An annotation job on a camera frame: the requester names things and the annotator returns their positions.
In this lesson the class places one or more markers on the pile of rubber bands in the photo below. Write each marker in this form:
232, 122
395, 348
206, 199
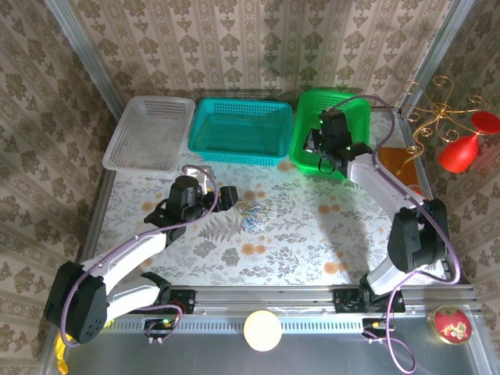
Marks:
256, 214

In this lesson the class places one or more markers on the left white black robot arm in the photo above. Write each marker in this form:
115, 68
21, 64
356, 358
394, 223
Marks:
129, 250

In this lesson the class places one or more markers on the green plastic basket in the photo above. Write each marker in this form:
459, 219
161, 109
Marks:
304, 117

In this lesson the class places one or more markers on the teal plastic basket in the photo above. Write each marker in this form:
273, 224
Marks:
234, 133

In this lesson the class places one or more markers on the brown wooden board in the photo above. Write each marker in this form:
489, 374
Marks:
394, 160

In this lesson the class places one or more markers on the white plastic basket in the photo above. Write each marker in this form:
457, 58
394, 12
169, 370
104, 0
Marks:
148, 133

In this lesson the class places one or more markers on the floral tablecloth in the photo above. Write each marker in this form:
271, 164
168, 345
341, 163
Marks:
293, 242

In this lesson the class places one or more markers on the red goblet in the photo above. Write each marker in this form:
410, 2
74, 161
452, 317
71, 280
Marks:
459, 154

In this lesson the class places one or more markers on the pale yellow ball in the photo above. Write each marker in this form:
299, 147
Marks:
262, 331

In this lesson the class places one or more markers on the yellow banana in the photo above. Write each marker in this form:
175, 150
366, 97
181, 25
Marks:
60, 351

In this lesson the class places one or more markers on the round red tin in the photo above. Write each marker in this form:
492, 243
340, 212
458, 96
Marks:
449, 326

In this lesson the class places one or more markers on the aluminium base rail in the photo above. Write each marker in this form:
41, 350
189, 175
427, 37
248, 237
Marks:
265, 297

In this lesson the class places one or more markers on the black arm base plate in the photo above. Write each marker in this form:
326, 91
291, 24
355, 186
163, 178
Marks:
187, 301
341, 302

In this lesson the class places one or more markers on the aluminium frame post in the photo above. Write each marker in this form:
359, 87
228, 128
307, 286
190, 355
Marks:
97, 78
433, 58

